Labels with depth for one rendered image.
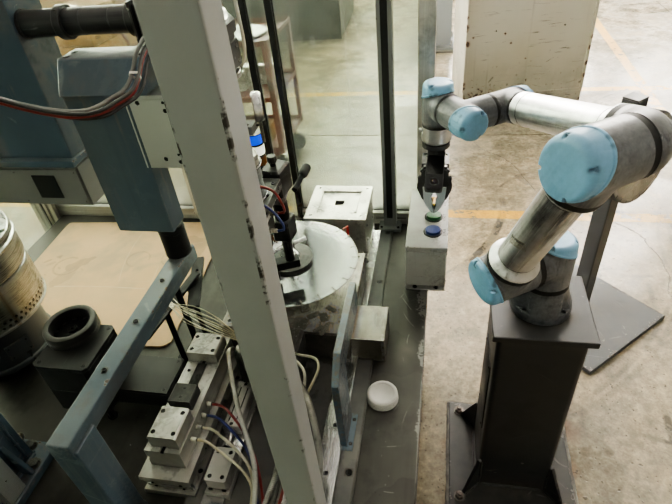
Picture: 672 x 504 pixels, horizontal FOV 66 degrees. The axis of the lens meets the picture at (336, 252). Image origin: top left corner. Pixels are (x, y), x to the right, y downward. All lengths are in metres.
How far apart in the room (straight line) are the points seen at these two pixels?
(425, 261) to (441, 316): 1.06
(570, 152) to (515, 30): 3.32
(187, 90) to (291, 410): 0.33
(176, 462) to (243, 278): 0.76
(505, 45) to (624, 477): 3.03
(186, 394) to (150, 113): 0.57
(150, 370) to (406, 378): 0.59
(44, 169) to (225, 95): 0.82
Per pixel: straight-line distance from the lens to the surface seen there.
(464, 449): 2.03
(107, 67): 0.89
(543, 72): 4.38
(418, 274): 1.43
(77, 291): 1.75
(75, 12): 0.96
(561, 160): 0.93
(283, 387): 0.51
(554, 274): 1.31
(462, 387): 2.20
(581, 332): 1.43
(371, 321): 1.28
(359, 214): 1.50
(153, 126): 0.88
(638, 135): 0.96
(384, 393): 1.21
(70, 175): 1.11
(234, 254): 0.40
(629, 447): 2.19
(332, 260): 1.26
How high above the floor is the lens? 1.75
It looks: 38 degrees down
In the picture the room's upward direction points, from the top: 7 degrees counter-clockwise
